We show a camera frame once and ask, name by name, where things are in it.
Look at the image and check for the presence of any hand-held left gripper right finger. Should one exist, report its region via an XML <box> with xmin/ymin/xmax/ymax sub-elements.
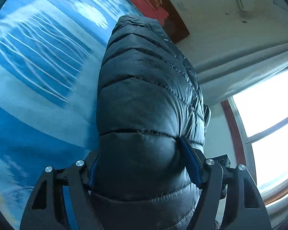
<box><xmin>178</xmin><ymin>135</ymin><xmax>272</xmax><ymax>230</ymax></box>

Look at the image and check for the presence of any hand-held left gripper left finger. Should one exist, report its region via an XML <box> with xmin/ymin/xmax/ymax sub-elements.
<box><xmin>19</xmin><ymin>150</ymin><xmax>102</xmax><ymax>230</ymax></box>

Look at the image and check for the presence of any black puffer jacket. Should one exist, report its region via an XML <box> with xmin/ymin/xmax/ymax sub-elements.
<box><xmin>90</xmin><ymin>14</ymin><xmax>220</xmax><ymax>230</ymax></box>

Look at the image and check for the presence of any blue patterned bedsheet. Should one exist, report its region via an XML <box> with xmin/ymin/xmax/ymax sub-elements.
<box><xmin>0</xmin><ymin>0</ymin><xmax>144</xmax><ymax>230</ymax></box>

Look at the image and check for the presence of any dark wooden headboard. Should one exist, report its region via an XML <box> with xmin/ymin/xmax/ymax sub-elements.
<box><xmin>140</xmin><ymin>0</ymin><xmax>190</xmax><ymax>44</ymax></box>

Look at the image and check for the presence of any red pillow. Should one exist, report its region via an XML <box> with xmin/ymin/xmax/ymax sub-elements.
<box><xmin>112</xmin><ymin>0</ymin><xmax>170</xmax><ymax>25</ymax></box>

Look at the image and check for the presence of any window with red-brown frame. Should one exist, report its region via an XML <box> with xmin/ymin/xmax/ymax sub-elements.
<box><xmin>221</xmin><ymin>59</ymin><xmax>288</xmax><ymax>205</ymax></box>

